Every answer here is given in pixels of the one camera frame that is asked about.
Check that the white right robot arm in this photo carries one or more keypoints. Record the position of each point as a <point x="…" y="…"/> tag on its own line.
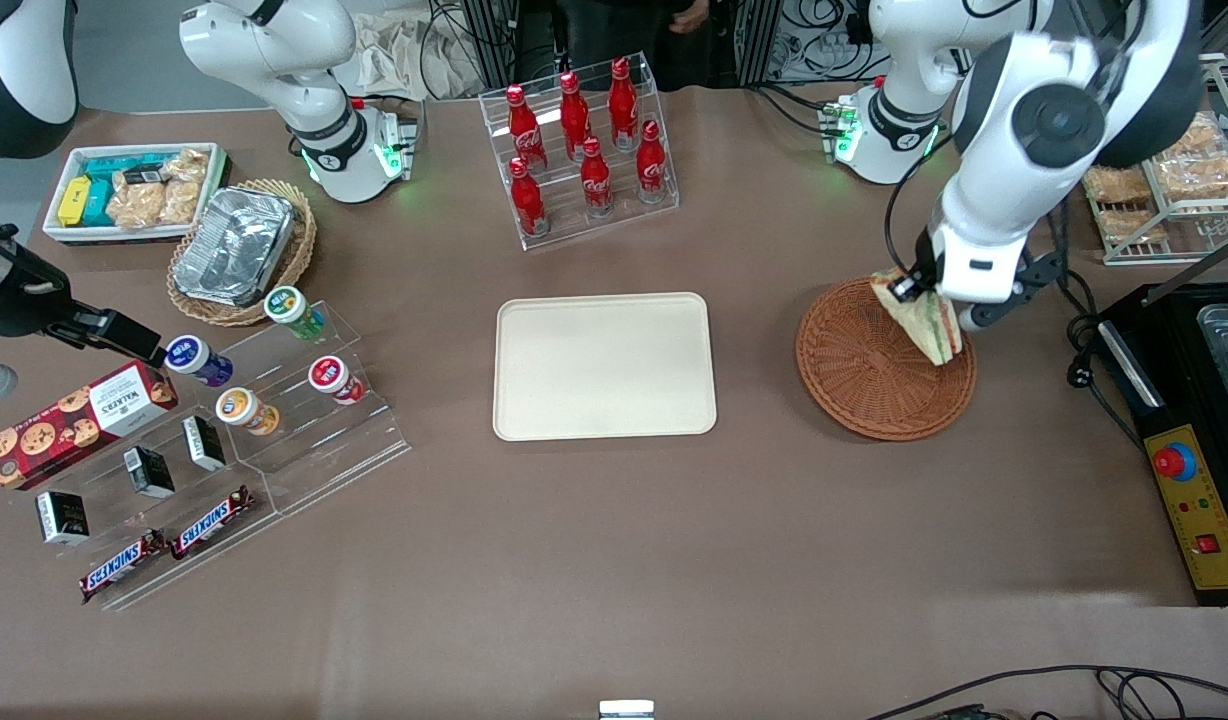
<point x="304" y="60"/>

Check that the person left hand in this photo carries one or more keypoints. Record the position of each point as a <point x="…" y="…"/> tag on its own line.
<point x="692" y="16"/>

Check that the red Walkers cookie box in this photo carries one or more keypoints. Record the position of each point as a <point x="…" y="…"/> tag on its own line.
<point x="74" y="420"/>

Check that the white cloth bag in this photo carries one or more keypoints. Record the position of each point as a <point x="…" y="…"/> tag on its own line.
<point x="394" y="55"/>

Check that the cream plastic tray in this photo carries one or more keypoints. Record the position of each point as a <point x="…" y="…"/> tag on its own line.
<point x="594" y="370"/>

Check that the white plastic bin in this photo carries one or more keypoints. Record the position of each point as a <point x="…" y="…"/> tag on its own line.
<point x="114" y="234"/>

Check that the yellow control box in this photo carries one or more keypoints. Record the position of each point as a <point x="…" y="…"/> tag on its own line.
<point x="1199" y="510"/>

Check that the Snickers bar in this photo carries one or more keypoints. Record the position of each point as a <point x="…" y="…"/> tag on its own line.
<point x="122" y="565"/>
<point x="212" y="522"/>

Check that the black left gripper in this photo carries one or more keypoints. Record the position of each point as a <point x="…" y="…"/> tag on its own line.
<point x="921" y="271"/>

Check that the aluminium foil tray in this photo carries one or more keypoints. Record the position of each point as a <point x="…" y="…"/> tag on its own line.
<point x="234" y="245"/>

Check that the red cola bottle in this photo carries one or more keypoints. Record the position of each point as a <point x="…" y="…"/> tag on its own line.
<point x="651" y="165"/>
<point x="623" y="105"/>
<point x="596" y="180"/>
<point x="523" y="130"/>
<point x="527" y="200"/>
<point x="575" y="118"/>

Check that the clear acrylic bottle rack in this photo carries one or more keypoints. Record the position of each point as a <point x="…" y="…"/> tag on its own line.
<point x="614" y="225"/>

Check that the teal snack box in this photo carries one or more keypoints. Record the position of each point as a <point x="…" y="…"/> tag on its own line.
<point x="99" y="200"/>
<point x="124" y="165"/>

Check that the red lid snack cup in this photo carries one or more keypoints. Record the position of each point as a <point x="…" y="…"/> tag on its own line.
<point x="326" y="373"/>

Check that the clear bag of cookies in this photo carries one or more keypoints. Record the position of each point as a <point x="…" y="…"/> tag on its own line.
<point x="134" y="205"/>
<point x="186" y="165"/>
<point x="179" y="200"/>

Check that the orange lid snack cup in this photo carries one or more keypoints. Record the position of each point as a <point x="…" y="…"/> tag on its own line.
<point x="234" y="405"/>

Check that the small black box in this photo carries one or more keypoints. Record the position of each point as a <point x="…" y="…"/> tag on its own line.
<point x="62" y="517"/>
<point x="149" y="472"/>
<point x="204" y="442"/>

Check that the clear acrylic tiered stand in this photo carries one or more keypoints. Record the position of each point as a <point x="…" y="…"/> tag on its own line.
<point x="99" y="482"/>
<point x="354" y="450"/>

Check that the yellow snack box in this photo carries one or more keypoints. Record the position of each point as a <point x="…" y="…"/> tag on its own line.
<point x="74" y="200"/>

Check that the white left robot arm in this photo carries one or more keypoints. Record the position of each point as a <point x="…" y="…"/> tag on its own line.
<point x="994" y="180"/>

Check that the light wicker basket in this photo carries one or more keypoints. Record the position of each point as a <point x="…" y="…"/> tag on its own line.
<point x="302" y="240"/>

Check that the green lid snack cup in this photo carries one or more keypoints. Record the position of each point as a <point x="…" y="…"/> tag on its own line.
<point x="286" y="303"/>

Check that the red emergency stop button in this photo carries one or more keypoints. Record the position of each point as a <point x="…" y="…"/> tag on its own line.
<point x="1171" y="461"/>

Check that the black appliance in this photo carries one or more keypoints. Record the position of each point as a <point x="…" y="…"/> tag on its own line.
<point x="1184" y="390"/>

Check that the bagged fried snack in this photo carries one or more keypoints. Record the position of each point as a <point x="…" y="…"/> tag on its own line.
<point x="1116" y="185"/>
<point x="1202" y="165"/>
<point x="1134" y="226"/>

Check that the triangle sandwich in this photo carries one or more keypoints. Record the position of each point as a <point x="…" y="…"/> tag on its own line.
<point x="934" y="335"/>

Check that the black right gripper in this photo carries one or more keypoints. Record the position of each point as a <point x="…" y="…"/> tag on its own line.
<point x="22" y="306"/>

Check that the black aluminium frame post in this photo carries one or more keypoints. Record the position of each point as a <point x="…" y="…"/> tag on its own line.
<point x="494" y="45"/>
<point x="759" y="40"/>

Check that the person in dark clothing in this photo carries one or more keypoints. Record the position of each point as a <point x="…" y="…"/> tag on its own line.
<point x="614" y="40"/>

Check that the blue lid snack cup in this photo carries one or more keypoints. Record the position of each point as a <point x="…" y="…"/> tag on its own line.
<point x="186" y="353"/>

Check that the round brown wicker basket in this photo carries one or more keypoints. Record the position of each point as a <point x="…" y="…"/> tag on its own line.
<point x="864" y="380"/>

